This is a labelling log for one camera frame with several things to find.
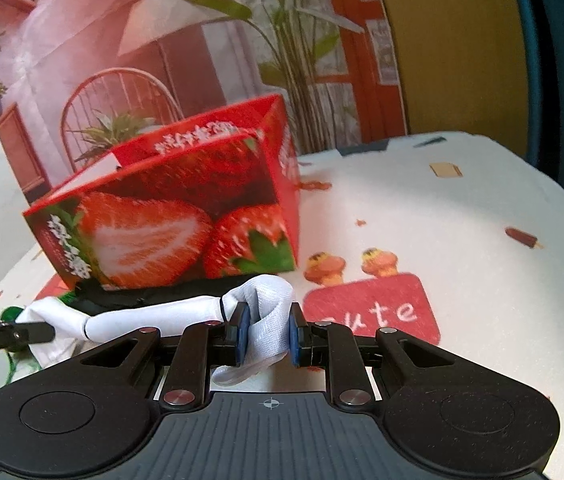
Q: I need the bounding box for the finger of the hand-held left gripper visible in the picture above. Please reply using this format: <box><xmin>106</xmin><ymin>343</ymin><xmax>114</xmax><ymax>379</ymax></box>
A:
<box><xmin>0</xmin><ymin>320</ymin><xmax>57</xmax><ymax>347</ymax></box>

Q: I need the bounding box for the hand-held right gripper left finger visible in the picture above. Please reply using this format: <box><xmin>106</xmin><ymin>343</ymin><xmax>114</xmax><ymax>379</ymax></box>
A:
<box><xmin>76</xmin><ymin>304</ymin><xmax>253</xmax><ymax>411</ymax></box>

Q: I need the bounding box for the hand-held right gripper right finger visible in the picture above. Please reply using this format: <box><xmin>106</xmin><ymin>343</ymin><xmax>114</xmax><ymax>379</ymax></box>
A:
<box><xmin>289</xmin><ymin>302</ymin><xmax>459</xmax><ymax>409</ymax></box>

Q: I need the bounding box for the white cloth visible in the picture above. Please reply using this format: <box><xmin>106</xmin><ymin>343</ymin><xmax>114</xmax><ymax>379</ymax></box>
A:
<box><xmin>14</xmin><ymin>274</ymin><xmax>295</xmax><ymax>387</ymax></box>

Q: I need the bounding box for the red strawberry cardboard box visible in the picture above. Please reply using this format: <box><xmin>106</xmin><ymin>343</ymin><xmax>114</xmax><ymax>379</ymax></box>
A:
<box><xmin>22</xmin><ymin>94</ymin><xmax>302</xmax><ymax>291</ymax></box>

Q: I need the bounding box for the green fabric item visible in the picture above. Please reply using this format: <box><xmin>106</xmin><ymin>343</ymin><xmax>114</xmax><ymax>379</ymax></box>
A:
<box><xmin>0</xmin><ymin>302</ymin><xmax>30</xmax><ymax>387</ymax></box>

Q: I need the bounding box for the printed white tablecloth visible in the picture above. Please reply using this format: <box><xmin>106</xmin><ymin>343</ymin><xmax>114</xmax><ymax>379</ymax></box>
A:
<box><xmin>0</xmin><ymin>130</ymin><xmax>564</xmax><ymax>477</ymax></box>

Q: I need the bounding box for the printed room backdrop cloth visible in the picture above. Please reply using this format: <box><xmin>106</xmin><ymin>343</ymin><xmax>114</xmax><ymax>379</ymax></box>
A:
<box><xmin>0</xmin><ymin>0</ymin><xmax>411</xmax><ymax>207</ymax></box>

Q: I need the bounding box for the yellow wooden panel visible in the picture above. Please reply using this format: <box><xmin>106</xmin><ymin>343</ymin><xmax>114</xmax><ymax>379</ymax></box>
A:
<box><xmin>372</xmin><ymin>0</ymin><xmax>539</xmax><ymax>162</ymax></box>

